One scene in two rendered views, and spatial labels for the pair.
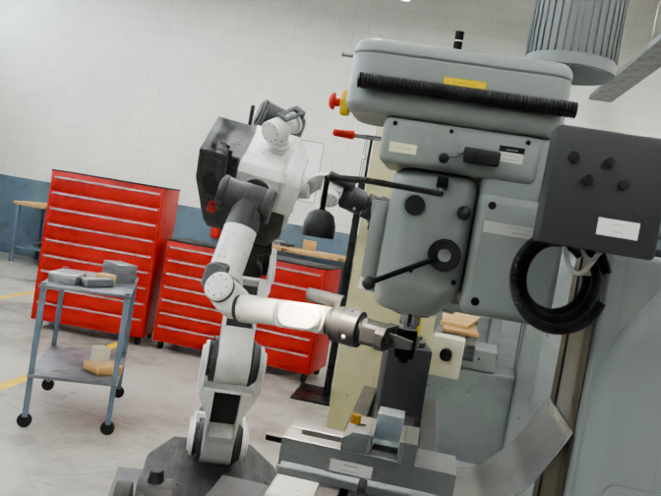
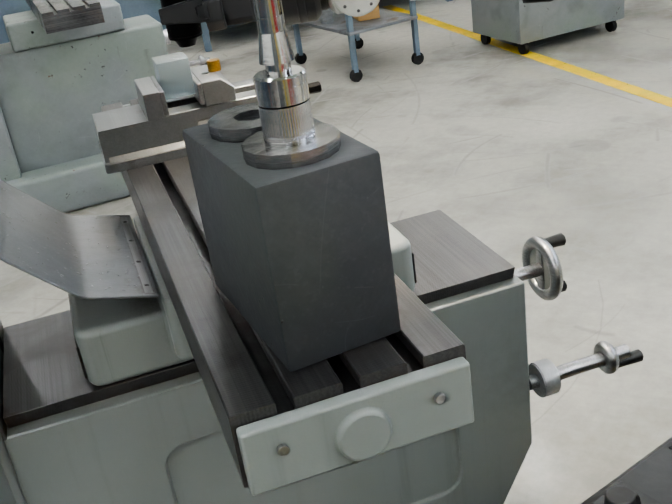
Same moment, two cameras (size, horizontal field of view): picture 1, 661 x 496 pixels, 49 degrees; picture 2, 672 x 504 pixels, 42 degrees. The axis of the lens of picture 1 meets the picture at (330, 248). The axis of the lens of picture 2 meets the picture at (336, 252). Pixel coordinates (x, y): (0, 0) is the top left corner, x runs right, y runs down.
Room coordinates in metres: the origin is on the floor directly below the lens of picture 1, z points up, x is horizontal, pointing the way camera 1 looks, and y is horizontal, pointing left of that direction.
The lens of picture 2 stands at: (2.87, -0.55, 1.43)
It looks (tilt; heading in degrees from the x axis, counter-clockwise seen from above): 26 degrees down; 157
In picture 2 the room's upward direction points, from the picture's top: 9 degrees counter-clockwise
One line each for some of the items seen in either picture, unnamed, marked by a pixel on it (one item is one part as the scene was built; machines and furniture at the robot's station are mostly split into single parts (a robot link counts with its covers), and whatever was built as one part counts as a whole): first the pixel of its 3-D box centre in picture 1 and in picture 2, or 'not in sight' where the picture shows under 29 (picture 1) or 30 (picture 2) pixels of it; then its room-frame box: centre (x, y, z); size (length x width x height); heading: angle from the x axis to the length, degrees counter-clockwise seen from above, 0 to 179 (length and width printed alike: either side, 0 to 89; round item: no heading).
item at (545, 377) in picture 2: not in sight; (585, 364); (1.89, 0.30, 0.57); 0.22 x 0.06 x 0.06; 82
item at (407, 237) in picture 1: (425, 243); not in sight; (1.68, -0.21, 1.47); 0.21 x 0.19 x 0.32; 172
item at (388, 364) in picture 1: (402, 370); (286, 220); (2.11, -0.27, 1.09); 0.22 x 0.12 x 0.20; 179
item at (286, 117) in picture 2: not in sight; (285, 110); (2.16, -0.27, 1.21); 0.05 x 0.05 x 0.05
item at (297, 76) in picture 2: not in sight; (279, 77); (2.16, -0.27, 1.24); 0.05 x 0.05 x 0.01
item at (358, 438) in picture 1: (360, 433); (209, 84); (1.46, -0.12, 1.08); 0.12 x 0.06 x 0.04; 171
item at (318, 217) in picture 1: (320, 222); not in sight; (1.62, 0.03, 1.48); 0.07 x 0.07 x 0.06
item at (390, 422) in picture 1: (390, 426); (173, 75); (1.45, -0.18, 1.10); 0.06 x 0.05 x 0.06; 171
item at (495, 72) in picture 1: (455, 95); not in sight; (1.68, -0.22, 1.81); 0.47 x 0.26 x 0.16; 82
